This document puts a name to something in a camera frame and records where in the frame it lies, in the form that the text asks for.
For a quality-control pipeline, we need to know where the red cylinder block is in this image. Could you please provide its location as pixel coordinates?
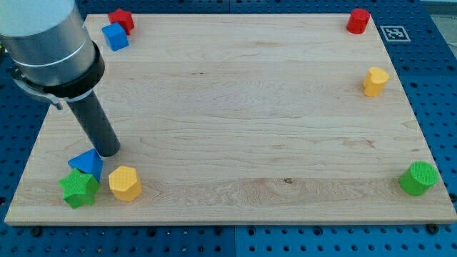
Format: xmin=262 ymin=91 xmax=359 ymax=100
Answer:
xmin=346 ymin=9 xmax=371 ymax=34

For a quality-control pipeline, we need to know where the yellow hexagon block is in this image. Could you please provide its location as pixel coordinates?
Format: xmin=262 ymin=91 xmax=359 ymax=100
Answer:
xmin=109 ymin=166 xmax=143 ymax=202

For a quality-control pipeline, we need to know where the white fiducial marker tag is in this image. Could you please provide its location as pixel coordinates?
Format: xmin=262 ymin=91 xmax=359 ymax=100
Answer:
xmin=380 ymin=26 xmax=411 ymax=42

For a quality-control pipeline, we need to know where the green star block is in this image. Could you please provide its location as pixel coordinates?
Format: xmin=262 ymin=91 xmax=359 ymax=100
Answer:
xmin=58 ymin=168 xmax=100 ymax=208

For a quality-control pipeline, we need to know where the wooden board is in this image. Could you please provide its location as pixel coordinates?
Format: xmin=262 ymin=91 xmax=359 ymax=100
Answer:
xmin=5 ymin=14 xmax=456 ymax=226

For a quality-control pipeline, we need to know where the red star block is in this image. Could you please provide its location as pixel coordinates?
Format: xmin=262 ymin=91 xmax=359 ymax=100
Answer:
xmin=108 ymin=9 xmax=135 ymax=36

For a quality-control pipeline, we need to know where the blue triangle block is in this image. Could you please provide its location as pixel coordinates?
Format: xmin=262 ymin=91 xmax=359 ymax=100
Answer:
xmin=68 ymin=148 xmax=103 ymax=182

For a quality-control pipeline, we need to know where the black flange ring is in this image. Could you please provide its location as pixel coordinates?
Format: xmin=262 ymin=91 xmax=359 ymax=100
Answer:
xmin=42 ymin=41 xmax=105 ymax=99

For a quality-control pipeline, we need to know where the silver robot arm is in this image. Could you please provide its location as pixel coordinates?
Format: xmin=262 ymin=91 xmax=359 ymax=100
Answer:
xmin=1 ymin=0 xmax=120 ymax=157

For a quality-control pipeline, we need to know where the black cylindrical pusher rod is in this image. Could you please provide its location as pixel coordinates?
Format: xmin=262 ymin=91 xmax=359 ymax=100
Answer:
xmin=67 ymin=91 xmax=121 ymax=157

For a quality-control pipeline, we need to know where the blue cube block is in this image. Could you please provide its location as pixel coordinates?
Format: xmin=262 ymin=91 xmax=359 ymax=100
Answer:
xmin=101 ymin=22 xmax=129 ymax=51

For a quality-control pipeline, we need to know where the green cylinder block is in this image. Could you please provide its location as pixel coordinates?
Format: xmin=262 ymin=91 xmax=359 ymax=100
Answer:
xmin=399 ymin=161 xmax=438 ymax=196

